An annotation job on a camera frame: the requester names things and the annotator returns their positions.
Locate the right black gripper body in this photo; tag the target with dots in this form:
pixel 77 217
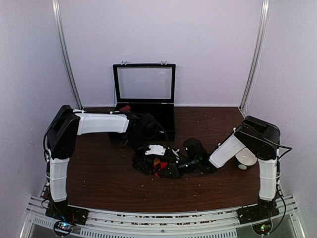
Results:
pixel 194 163

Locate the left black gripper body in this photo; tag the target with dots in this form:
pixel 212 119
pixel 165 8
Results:
pixel 136 158

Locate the maroon purple striped sock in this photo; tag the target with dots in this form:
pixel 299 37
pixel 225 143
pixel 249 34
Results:
pixel 126 108

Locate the black red orange argyle sock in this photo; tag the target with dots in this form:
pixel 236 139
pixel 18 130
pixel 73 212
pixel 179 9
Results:
pixel 161 164

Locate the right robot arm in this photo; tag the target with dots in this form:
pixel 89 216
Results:
pixel 254 141

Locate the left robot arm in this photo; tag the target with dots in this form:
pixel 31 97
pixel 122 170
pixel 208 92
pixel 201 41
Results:
pixel 60 139

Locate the black display box with lid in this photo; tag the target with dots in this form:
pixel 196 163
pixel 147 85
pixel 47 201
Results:
pixel 148 88

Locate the white and navy bowl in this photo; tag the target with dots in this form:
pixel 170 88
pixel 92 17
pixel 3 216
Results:
pixel 245 159

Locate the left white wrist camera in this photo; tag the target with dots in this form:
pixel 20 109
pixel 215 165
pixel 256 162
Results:
pixel 154 149

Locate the front aluminium rail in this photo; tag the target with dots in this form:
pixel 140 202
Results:
pixel 221 223

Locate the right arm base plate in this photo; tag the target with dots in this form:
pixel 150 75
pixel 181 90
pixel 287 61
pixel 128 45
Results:
pixel 252 214

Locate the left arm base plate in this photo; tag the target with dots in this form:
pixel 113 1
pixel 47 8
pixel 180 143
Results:
pixel 71 215

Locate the left aluminium frame post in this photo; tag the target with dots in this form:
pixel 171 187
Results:
pixel 65 54

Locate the aluminium frame post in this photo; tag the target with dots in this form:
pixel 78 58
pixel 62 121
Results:
pixel 255 63
pixel 65 54

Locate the right aluminium frame post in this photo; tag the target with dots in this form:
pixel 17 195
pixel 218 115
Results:
pixel 255 63

